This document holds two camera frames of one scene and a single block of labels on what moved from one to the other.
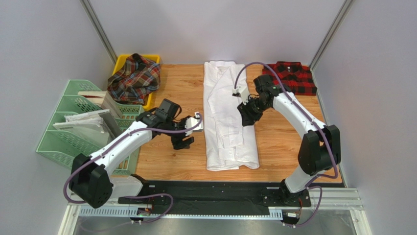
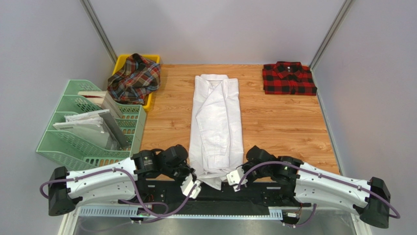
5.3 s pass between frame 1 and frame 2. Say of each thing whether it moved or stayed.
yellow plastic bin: stayed
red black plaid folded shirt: stayed
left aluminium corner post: stayed
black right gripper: moved
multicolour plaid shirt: stayed
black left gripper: moved
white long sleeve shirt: moved
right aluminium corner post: stayed
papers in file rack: stayed
